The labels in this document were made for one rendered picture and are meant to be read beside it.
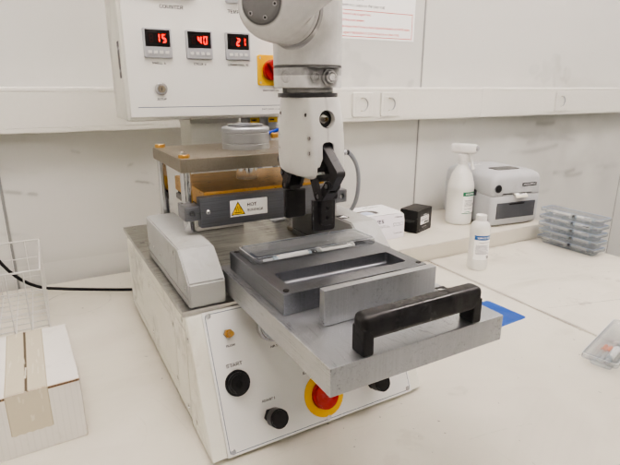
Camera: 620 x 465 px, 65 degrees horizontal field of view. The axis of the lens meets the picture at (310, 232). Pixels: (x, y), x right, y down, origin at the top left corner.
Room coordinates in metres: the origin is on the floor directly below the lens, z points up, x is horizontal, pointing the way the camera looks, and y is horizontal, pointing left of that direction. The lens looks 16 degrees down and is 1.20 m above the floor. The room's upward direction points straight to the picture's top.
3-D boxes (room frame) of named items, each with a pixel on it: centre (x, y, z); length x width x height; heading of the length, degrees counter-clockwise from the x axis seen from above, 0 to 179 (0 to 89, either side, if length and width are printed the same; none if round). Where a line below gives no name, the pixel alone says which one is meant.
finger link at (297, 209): (0.68, 0.03, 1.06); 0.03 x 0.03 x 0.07; 29
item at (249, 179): (0.83, 0.10, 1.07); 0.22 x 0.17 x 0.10; 119
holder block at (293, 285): (0.60, -0.02, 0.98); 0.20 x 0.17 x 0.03; 119
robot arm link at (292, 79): (0.63, 0.00, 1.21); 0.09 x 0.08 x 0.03; 29
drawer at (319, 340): (0.56, -0.04, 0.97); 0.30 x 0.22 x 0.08; 29
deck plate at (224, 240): (0.85, 0.12, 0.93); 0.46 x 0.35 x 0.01; 29
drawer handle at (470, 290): (0.44, -0.11, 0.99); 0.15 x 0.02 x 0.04; 119
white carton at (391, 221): (1.34, -0.14, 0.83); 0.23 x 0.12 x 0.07; 118
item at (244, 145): (0.86, 0.11, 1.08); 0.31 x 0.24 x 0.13; 119
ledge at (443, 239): (1.44, -0.32, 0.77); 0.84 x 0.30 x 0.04; 118
